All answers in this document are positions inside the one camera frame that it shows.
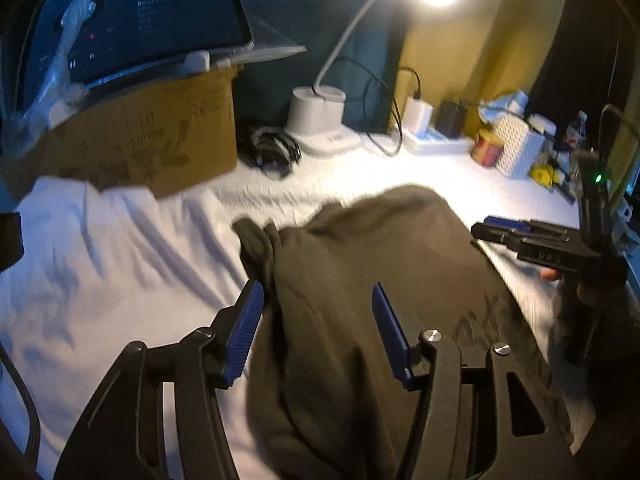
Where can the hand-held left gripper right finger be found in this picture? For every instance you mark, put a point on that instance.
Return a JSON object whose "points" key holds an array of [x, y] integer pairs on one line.
{"points": [[390, 332]]}

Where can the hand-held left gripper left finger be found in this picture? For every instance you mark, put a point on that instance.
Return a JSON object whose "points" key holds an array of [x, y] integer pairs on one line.
{"points": [[245, 335]]}

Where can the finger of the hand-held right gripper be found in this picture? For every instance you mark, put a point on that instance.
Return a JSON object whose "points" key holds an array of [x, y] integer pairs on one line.
{"points": [[510, 224], [495, 236]]}

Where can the brown t-shirt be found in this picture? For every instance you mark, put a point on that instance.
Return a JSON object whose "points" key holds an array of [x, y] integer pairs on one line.
{"points": [[350, 270]]}

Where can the person's right hand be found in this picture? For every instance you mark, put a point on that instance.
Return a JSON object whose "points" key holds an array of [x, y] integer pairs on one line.
{"points": [[590, 295]]}

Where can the yellow duck snack bag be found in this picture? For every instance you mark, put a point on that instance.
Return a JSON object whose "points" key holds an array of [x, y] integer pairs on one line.
{"points": [[544, 175]]}

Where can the white perforated plastic basket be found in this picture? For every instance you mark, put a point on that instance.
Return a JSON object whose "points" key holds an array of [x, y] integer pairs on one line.
{"points": [[515, 152]]}

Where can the red and yellow can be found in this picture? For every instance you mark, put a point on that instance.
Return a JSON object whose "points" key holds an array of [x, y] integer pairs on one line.
{"points": [[487, 149]]}

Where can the clear jar with white lid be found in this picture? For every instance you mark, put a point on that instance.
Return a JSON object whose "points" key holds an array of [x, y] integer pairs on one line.
{"points": [[542, 125]]}

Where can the white power strip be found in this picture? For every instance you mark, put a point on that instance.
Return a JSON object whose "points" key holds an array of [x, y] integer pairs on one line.
{"points": [[434, 144]]}

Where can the plastic water bottle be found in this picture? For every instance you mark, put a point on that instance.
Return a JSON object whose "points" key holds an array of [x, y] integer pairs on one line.
{"points": [[577, 130]]}

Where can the black power adapter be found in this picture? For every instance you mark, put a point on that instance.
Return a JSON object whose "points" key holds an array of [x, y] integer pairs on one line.
{"points": [[450, 119]]}

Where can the light blue pack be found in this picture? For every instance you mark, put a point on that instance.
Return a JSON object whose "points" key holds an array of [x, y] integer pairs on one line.
{"points": [[502, 102]]}

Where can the white charger plug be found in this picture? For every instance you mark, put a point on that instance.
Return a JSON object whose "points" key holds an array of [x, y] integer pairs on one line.
{"points": [[417, 111]]}

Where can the white desk lamp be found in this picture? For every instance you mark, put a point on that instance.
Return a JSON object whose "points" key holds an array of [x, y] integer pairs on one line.
{"points": [[320, 120]]}

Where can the cardboard box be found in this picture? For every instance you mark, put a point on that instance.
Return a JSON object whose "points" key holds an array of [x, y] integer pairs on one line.
{"points": [[125, 145]]}

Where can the clear plastic wrap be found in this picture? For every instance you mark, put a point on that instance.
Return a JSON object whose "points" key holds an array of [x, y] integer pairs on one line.
{"points": [[65, 60]]}

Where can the tablet computer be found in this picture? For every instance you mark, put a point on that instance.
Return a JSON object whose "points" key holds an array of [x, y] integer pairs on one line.
{"points": [[135, 20]]}

